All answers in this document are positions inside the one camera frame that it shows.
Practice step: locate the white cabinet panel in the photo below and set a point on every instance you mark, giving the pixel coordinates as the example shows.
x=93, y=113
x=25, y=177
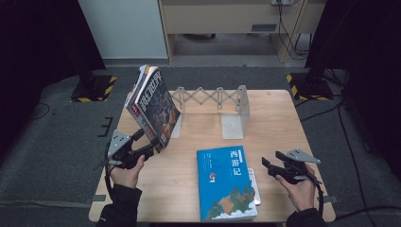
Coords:
x=126, y=28

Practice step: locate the white expandable metal bookend rack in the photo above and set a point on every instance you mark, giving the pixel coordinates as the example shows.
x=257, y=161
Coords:
x=233, y=126

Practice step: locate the thick blue book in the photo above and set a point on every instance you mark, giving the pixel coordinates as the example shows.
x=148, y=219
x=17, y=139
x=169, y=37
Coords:
x=225, y=183

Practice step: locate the dark illustrated cover magazine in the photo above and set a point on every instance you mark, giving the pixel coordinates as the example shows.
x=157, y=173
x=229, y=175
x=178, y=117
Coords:
x=157, y=107

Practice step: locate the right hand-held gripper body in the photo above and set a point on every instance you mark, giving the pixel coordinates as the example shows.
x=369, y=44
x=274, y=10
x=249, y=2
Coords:
x=294, y=171

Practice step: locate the white power strip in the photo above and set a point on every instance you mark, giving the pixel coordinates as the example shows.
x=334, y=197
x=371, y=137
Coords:
x=281, y=2

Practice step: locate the white caterpillar picture book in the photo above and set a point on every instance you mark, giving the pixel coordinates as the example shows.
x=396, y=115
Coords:
x=256, y=189

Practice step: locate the black curtain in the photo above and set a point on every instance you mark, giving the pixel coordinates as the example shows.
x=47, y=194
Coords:
x=369, y=47
x=38, y=47

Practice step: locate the person's left hand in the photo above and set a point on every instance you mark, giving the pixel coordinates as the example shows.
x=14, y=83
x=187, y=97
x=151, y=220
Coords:
x=126, y=176

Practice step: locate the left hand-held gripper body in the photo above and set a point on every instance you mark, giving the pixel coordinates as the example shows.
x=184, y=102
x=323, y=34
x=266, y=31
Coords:
x=121, y=151

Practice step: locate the person's right hand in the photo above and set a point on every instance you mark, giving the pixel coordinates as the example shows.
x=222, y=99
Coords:
x=304, y=194

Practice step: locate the black stand with striped base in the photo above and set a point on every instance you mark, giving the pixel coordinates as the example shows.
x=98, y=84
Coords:
x=94, y=90
x=310, y=86

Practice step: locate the light wooden desk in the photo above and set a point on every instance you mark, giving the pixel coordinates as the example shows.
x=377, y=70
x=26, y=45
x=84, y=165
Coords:
x=220, y=17

